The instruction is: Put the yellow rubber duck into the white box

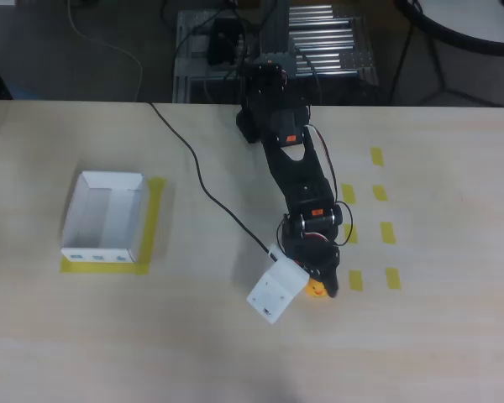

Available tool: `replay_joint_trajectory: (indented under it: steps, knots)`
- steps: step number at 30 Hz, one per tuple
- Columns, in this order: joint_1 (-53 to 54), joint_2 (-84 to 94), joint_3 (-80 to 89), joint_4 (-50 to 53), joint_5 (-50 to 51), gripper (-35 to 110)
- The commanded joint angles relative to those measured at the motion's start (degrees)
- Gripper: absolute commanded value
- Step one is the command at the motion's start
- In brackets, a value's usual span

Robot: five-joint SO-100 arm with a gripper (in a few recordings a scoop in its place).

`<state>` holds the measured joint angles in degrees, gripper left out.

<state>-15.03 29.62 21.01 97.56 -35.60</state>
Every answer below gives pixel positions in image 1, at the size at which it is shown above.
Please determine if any black table stand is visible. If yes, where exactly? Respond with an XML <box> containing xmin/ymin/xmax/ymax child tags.
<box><xmin>386</xmin><ymin>12</ymin><xmax>504</xmax><ymax>108</ymax></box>

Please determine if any black camera cable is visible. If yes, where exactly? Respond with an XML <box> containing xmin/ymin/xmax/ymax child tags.
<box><xmin>150</xmin><ymin>102</ymin><xmax>278</xmax><ymax>255</ymax></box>

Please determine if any yellow rubber duck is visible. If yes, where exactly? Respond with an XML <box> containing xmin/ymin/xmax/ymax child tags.
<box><xmin>304</xmin><ymin>278</ymin><xmax>331</xmax><ymax>300</ymax></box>

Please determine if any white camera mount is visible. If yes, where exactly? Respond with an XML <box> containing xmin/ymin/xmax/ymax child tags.
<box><xmin>246</xmin><ymin>243</ymin><xmax>310</xmax><ymax>326</ymax></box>

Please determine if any white cardboard box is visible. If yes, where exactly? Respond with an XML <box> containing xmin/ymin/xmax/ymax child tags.
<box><xmin>60</xmin><ymin>170</ymin><xmax>147</xmax><ymax>264</ymax></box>

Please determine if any round white table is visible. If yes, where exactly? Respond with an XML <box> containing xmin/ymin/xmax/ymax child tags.
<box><xmin>393</xmin><ymin>0</ymin><xmax>504</xmax><ymax>58</ymax></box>

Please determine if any white floor cable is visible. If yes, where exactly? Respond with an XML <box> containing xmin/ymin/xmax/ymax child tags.
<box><xmin>66</xmin><ymin>0</ymin><xmax>145</xmax><ymax>102</ymax></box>

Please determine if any long yellow tape strip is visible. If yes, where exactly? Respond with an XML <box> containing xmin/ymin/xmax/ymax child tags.
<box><xmin>60</xmin><ymin>257</ymin><xmax>152</xmax><ymax>277</ymax></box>
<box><xmin>136</xmin><ymin>176</ymin><xmax>168</xmax><ymax>270</ymax></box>

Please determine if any aluminium roller frame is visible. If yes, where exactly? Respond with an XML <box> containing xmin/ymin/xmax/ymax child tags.
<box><xmin>172</xmin><ymin>3</ymin><xmax>380</xmax><ymax>104</ymax></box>

